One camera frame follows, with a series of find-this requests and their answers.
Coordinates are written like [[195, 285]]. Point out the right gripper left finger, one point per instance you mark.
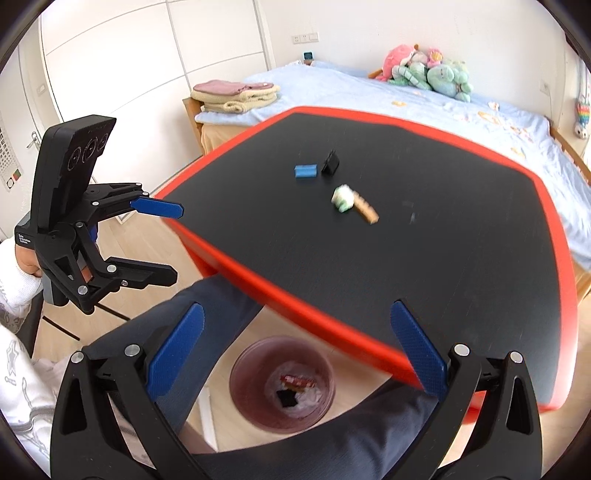
[[86, 441]]

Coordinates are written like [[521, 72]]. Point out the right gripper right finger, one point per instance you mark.
[[506, 442]]

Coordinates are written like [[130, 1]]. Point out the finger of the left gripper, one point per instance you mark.
[[155, 207], [139, 274]]

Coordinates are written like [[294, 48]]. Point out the black cloth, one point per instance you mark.
[[287, 398]]

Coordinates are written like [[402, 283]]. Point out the white sleeve left forearm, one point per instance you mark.
[[29, 388]]

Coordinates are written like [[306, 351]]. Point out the purple trash bin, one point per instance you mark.
[[282, 385]]

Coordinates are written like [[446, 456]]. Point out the person left hand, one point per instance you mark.
[[27, 261]]

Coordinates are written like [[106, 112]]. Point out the person left leg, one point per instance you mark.
[[200, 322]]

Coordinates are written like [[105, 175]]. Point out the folded towels stack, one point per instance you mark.
[[234, 97]]

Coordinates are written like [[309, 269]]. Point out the white wardrobe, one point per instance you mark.
[[136, 61]]

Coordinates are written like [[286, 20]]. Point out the blue plastic clip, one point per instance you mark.
[[306, 171]]

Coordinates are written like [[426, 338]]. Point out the red black table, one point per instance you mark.
[[469, 240]]

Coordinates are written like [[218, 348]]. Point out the black small clip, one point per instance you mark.
[[331, 164]]

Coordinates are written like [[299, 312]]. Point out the white green paper wad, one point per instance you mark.
[[343, 198]]

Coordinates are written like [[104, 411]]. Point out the bed with blue sheet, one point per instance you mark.
[[526, 138]]

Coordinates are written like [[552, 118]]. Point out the small blue clock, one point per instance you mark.
[[308, 58]]

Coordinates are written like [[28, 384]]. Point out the pink plush toy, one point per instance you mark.
[[401, 55]]

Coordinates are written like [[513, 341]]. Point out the green plush toy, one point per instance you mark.
[[448, 78]]

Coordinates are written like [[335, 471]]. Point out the rainbow hanging toy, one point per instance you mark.
[[582, 110]]

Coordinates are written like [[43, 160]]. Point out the black camera box left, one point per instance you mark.
[[64, 166]]

